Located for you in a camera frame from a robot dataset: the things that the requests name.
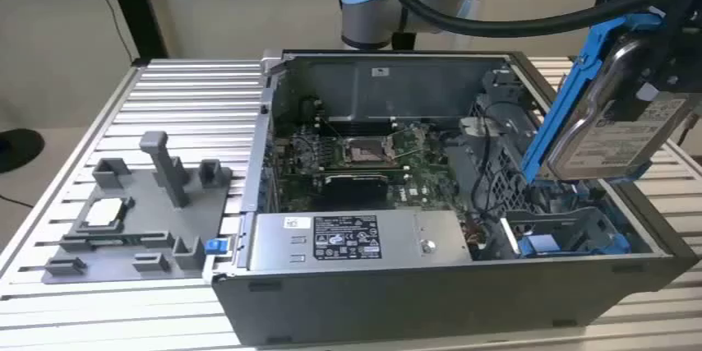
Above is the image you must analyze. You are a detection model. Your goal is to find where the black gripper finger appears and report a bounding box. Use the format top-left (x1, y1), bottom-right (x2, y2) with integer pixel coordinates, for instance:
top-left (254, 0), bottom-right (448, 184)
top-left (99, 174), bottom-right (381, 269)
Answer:
top-left (609, 91), bottom-right (657, 122)

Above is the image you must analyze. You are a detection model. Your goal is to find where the grey plastic case latch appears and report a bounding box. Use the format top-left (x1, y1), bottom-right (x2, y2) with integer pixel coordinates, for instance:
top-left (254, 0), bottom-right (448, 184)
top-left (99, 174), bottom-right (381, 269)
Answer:
top-left (482, 69), bottom-right (522, 89)

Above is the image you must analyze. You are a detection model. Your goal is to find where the grey perforated drive cage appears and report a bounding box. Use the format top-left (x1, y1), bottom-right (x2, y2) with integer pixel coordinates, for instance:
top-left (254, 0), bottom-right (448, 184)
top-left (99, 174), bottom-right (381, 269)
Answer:
top-left (448, 94), bottom-right (556, 220)

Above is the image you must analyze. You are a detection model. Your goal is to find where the green motherboard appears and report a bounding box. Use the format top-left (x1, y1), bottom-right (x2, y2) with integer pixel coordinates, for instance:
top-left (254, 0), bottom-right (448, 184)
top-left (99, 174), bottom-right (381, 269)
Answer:
top-left (272, 118), bottom-right (478, 212)

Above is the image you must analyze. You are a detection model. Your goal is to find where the CPU socket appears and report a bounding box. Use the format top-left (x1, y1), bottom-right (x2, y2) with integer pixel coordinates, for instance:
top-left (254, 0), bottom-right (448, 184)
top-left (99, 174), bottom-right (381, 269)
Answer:
top-left (342, 136), bottom-right (397, 167)

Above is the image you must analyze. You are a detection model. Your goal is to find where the black graphics card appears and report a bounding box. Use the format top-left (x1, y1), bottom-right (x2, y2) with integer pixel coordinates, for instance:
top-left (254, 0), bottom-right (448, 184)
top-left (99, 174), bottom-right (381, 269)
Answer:
top-left (316, 173), bottom-right (394, 210)

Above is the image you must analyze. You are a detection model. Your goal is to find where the black rating label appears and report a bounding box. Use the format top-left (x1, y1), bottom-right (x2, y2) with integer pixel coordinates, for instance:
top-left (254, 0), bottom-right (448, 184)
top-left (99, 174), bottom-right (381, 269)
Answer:
top-left (312, 215), bottom-right (380, 261)

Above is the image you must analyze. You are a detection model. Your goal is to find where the dark grey open PC case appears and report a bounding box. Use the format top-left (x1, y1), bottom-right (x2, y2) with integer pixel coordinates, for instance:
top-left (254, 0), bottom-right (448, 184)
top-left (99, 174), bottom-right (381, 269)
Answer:
top-left (202, 48), bottom-right (701, 346)

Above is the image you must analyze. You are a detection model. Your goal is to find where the silver power supply unit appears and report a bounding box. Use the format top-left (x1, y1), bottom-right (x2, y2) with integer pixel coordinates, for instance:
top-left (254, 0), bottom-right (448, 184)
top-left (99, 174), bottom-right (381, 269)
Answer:
top-left (244, 210), bottom-right (474, 270)

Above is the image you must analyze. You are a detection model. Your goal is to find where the grey parts rack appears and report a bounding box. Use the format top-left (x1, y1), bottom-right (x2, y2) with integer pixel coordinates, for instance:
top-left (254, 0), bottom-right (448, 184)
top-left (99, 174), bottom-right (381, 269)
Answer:
top-left (41, 131), bottom-right (238, 286)

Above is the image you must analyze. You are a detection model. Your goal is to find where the silver CPU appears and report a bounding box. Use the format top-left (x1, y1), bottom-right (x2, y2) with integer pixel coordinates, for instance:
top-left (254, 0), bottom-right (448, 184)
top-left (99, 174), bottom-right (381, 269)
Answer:
top-left (85, 199), bottom-right (127, 227)

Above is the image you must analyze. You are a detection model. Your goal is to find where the black round monitor base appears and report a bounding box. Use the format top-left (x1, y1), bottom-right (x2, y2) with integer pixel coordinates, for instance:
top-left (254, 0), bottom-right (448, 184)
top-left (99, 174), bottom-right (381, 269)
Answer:
top-left (0, 128), bottom-right (46, 173)

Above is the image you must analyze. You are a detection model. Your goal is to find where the thin black case wire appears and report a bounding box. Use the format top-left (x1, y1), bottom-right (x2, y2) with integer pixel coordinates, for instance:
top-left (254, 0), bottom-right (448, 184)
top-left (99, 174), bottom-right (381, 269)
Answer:
top-left (472, 117), bottom-right (509, 221)

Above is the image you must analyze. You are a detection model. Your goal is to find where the red and white wire bundle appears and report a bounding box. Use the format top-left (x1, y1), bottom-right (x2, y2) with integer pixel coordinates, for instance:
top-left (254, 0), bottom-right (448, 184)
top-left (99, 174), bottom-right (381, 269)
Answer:
top-left (464, 219), bottom-right (493, 247)

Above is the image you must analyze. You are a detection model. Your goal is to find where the black metal post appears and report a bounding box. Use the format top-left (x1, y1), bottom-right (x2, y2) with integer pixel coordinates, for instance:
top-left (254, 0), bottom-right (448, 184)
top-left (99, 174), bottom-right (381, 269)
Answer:
top-left (98, 0), bottom-right (170, 60)

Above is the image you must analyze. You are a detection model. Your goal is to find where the thin black wall cable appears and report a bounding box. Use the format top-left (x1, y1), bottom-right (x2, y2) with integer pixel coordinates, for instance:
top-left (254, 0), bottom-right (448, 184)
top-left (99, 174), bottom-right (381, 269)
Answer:
top-left (87, 0), bottom-right (139, 67)

